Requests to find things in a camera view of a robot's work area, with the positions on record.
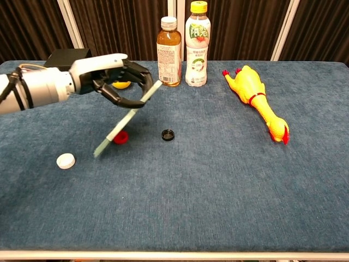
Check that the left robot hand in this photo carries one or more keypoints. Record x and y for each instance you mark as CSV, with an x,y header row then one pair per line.
x,y
92,68

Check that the small pale green broom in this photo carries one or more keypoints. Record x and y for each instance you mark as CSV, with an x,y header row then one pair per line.
x,y
120,127

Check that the red bottle cap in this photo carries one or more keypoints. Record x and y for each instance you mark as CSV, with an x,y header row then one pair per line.
x,y
122,138

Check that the amber tea bottle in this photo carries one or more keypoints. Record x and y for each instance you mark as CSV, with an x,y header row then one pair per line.
x,y
169,54

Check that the black bottle cap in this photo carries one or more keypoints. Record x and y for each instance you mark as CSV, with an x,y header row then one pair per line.
x,y
167,134

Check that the white drink bottle yellow cap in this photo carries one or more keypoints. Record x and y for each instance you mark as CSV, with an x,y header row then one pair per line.
x,y
197,41

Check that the black cardboard box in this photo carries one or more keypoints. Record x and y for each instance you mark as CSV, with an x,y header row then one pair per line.
x,y
65,57

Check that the yellow ball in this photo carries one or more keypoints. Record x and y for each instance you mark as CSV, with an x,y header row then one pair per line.
x,y
121,85

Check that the dark pleated partition panel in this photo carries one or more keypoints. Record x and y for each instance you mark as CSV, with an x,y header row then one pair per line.
x,y
122,27
27,27
240,27
324,27

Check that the blue table mat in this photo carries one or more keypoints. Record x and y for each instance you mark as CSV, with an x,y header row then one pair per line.
x,y
191,191

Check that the yellow rubber chicken toy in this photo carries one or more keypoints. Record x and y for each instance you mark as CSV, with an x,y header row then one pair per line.
x,y
253,87

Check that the white partition frame post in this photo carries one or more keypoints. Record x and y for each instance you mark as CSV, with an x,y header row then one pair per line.
x,y
73,27
171,8
283,27

